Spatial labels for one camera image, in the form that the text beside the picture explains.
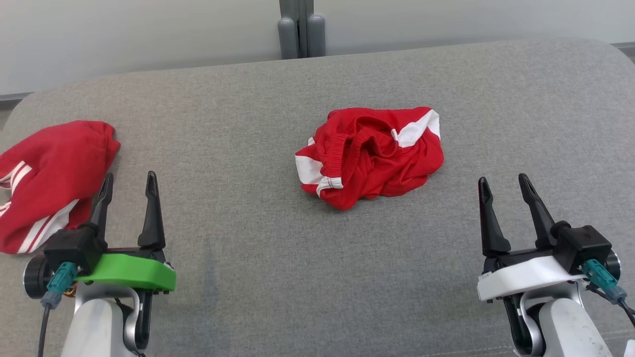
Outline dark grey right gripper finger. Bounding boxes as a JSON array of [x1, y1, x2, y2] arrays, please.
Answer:
[[478, 177, 511, 258], [518, 173, 556, 249]]

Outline teal plug left arm cable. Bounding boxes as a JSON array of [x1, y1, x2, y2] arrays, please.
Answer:
[[38, 262, 79, 357]]

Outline grey partition post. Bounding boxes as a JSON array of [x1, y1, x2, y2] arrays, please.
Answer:
[[277, 0, 326, 60]]

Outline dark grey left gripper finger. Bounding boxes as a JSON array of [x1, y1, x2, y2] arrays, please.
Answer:
[[137, 171, 167, 249], [82, 173, 115, 244]]

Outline red shorts with white panels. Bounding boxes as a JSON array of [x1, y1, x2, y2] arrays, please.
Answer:
[[295, 106, 445, 211]]

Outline red white basketball jersey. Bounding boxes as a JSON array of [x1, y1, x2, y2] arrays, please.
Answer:
[[0, 120, 122, 255]]

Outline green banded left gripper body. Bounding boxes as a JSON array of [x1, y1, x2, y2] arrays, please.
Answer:
[[77, 246, 177, 294]]

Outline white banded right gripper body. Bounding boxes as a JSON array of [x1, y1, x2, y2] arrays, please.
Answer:
[[477, 246, 587, 302]]

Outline teal plug arm cable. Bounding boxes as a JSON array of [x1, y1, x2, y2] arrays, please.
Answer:
[[38, 262, 79, 357], [581, 258, 635, 329]]

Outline teal plug right arm cable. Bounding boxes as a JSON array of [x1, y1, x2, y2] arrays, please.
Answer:
[[581, 258, 635, 329]]

